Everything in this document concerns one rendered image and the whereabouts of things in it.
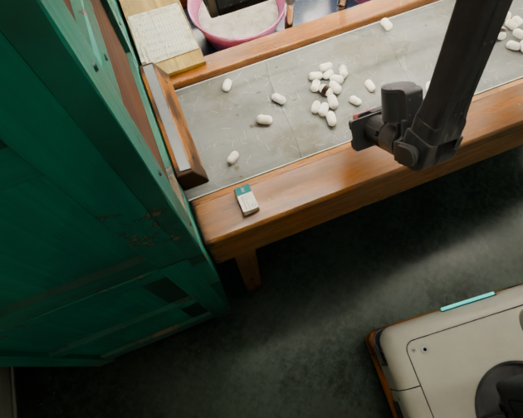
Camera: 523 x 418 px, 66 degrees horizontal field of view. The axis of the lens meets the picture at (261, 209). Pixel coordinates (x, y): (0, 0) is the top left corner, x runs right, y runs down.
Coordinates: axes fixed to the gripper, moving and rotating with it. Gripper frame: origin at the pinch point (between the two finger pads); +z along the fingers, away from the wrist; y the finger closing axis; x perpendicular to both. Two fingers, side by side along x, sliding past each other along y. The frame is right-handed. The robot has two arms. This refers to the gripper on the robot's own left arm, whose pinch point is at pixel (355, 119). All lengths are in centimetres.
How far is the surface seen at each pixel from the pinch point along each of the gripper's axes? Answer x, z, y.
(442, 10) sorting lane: -11.5, 24.3, -39.7
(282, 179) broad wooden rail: 7.3, -0.8, 19.4
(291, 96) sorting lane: -4.8, 16.8, 8.3
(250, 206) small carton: 8.4, -5.1, 28.5
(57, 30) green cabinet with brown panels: -32, -51, 41
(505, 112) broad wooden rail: 9.6, -3.4, -34.7
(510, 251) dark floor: 84, 27, -66
